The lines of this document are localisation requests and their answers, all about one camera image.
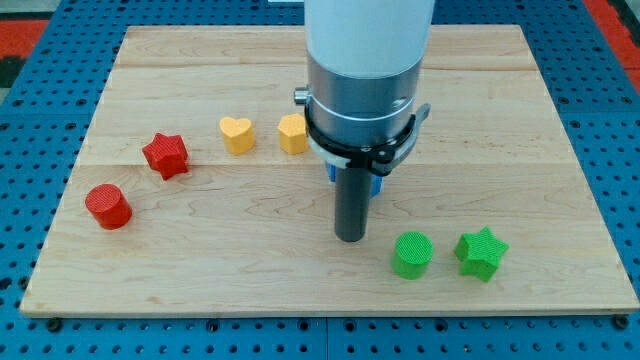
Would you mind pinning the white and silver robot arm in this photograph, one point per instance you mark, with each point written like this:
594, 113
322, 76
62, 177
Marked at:
364, 58

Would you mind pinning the blue block left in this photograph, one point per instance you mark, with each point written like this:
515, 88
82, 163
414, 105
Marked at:
331, 172

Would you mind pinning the blue block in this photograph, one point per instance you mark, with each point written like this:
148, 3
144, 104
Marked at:
376, 185
331, 172

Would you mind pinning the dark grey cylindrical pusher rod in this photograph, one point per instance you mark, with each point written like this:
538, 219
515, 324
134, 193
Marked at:
353, 190

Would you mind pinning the blue block right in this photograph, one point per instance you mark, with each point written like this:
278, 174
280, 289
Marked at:
376, 185

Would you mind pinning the yellow hexagon block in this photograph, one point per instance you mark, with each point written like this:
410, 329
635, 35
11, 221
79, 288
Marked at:
292, 134

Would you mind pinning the yellow heart block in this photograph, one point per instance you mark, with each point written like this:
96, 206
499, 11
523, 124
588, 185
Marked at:
238, 134

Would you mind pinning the green cylinder block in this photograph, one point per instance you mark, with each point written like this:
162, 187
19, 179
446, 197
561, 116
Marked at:
413, 252

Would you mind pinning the wooden board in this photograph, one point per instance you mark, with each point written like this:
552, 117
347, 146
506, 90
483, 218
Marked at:
252, 235

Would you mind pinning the red star block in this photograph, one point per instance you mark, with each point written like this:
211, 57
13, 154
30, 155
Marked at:
167, 154

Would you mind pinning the green star block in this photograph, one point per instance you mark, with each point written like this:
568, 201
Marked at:
480, 253

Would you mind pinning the red cylinder block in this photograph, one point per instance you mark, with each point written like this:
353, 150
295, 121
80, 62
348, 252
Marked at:
108, 206

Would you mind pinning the black clamp ring bracket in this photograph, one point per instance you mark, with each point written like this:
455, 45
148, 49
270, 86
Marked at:
380, 159

